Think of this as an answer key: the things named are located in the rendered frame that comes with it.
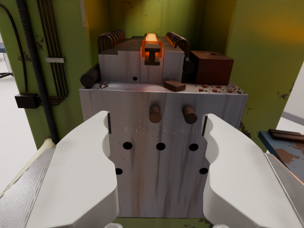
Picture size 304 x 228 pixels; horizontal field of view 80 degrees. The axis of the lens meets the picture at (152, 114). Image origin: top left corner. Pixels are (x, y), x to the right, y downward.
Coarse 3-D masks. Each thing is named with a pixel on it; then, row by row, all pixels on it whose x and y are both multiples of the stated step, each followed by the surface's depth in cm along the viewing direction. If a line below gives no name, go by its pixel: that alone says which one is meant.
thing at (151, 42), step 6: (150, 36) 59; (144, 42) 40; (150, 42) 40; (156, 42) 40; (162, 42) 40; (144, 48) 41; (150, 48) 32; (156, 48) 32; (144, 54) 41; (150, 54) 32; (156, 54) 40; (150, 60) 33; (156, 60) 34
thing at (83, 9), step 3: (81, 0) 49; (81, 3) 49; (84, 3) 49; (81, 6) 50; (84, 6) 50; (81, 9) 50; (84, 9) 50; (81, 12) 50; (84, 12) 50; (81, 15) 51; (84, 15) 51; (84, 18) 51; (84, 21) 51; (84, 24) 52
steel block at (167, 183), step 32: (96, 96) 41; (128, 96) 41; (160, 96) 41; (192, 96) 41; (224, 96) 41; (128, 160) 49; (160, 160) 49; (192, 160) 50; (128, 192) 55; (160, 192) 55; (192, 192) 55
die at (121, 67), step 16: (112, 48) 51; (128, 48) 45; (176, 48) 47; (112, 64) 44; (128, 64) 44; (160, 64) 44; (176, 64) 44; (112, 80) 45; (128, 80) 45; (144, 80) 45; (160, 80) 45; (176, 80) 45
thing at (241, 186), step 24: (216, 120) 11; (216, 144) 9; (240, 144) 9; (216, 168) 7; (240, 168) 8; (264, 168) 8; (216, 192) 6; (240, 192) 6; (264, 192) 6; (216, 216) 7; (240, 216) 6; (264, 216) 6; (288, 216) 6
